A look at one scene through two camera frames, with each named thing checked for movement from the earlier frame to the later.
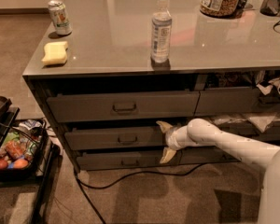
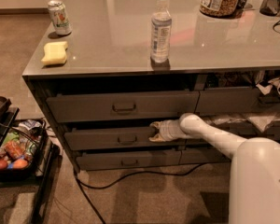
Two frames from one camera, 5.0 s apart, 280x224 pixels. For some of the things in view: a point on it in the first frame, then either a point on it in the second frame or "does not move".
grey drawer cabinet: (115, 61) does not move
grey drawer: (114, 138) does not move
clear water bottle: (161, 21) does not move
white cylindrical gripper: (170, 139) → (166, 131)
